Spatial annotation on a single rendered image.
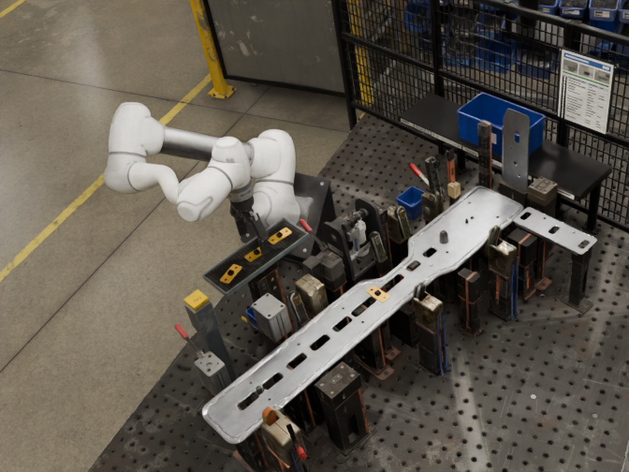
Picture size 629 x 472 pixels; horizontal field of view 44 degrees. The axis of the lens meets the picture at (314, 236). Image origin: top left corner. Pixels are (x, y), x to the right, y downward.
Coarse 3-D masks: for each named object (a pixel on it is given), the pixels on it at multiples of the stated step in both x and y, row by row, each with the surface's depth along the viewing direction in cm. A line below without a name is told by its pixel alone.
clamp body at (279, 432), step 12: (276, 420) 224; (288, 420) 224; (264, 432) 224; (276, 432) 222; (288, 432) 225; (276, 444) 221; (288, 444) 220; (300, 444) 224; (276, 456) 229; (288, 456) 223; (276, 468) 239; (288, 468) 236; (300, 468) 233
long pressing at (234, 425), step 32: (480, 192) 293; (448, 224) 283; (480, 224) 280; (416, 256) 274; (448, 256) 271; (352, 288) 266; (320, 320) 258; (352, 320) 256; (384, 320) 255; (288, 352) 250; (320, 352) 248; (256, 384) 243; (288, 384) 241; (224, 416) 236; (256, 416) 234
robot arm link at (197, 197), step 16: (128, 176) 266; (144, 176) 262; (160, 176) 252; (192, 176) 231; (208, 176) 227; (224, 176) 229; (176, 192) 234; (192, 192) 223; (208, 192) 224; (224, 192) 229; (192, 208) 222; (208, 208) 225
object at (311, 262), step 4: (312, 256) 268; (304, 260) 267; (308, 260) 266; (312, 260) 266; (316, 260) 266; (304, 264) 265; (308, 264) 265; (312, 264) 265; (316, 264) 265; (320, 264) 266; (304, 268) 267; (308, 268) 265; (312, 268) 264; (316, 268) 265; (320, 268) 267; (304, 272) 269; (308, 272) 266; (312, 272) 265; (316, 272) 266; (320, 272) 268; (316, 276) 267; (320, 276) 269; (320, 280) 270; (324, 284) 273
